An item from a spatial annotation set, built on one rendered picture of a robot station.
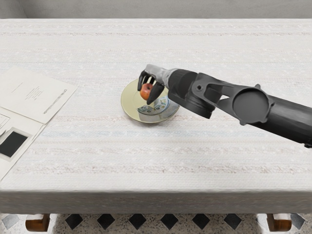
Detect open white book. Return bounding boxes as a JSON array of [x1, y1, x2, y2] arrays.
[[0, 66, 79, 182]]

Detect patterned yellow plate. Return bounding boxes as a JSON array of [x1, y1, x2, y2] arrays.
[[120, 78, 180, 124]]

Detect red apple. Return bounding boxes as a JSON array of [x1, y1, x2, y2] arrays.
[[139, 83, 154, 100]]

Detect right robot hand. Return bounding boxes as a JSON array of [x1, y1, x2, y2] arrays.
[[137, 63, 176, 105]]

